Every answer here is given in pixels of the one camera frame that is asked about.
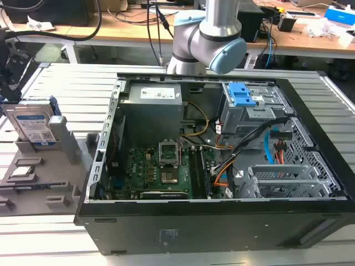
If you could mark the clear plastic bags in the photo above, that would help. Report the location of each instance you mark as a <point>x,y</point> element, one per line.
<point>327,27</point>

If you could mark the black desktop equipment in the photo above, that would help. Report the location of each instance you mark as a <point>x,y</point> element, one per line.
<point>55,12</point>

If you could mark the black open PC case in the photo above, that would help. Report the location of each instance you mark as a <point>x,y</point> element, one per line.
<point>194,230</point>

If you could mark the wooden desk white frame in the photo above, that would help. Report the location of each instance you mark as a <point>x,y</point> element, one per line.
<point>305,41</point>
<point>111,29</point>

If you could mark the grey parts rack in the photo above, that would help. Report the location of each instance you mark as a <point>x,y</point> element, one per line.
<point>66,155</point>

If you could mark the black box on desk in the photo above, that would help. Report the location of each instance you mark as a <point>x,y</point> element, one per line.
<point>249,22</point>

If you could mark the silver CPU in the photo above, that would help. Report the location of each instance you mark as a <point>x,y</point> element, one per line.
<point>22,171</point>

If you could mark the metal disk bay cage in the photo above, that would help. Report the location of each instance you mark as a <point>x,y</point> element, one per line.
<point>244,119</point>

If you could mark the CPU socket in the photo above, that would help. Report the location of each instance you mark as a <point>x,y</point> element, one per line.
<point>160,155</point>

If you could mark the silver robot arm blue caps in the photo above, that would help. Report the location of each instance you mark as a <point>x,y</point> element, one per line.
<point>216,16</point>

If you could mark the blue plastic bay latch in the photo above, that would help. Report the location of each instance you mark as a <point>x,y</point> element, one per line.
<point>240,95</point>

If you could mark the small black battery box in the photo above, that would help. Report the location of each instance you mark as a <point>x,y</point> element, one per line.
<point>286,24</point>

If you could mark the blue white cardboard box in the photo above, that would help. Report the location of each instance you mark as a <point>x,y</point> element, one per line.
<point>339,15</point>

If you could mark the crumpled white paper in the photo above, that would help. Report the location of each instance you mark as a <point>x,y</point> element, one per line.
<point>38,23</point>

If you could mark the black graphics card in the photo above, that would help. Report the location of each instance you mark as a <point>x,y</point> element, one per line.
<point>163,194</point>

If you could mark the hard disk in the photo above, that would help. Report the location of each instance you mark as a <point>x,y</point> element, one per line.
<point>30,122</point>

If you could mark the grey power supply unit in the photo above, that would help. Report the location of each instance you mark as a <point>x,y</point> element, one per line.
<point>151,113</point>

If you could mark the installed RAM stick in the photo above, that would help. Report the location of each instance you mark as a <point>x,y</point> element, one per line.
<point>203,174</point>

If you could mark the green motherboard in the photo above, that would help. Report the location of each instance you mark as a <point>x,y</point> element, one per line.
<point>138,169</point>

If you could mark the square metal chipset heatsink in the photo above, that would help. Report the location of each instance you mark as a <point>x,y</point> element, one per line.
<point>169,177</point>

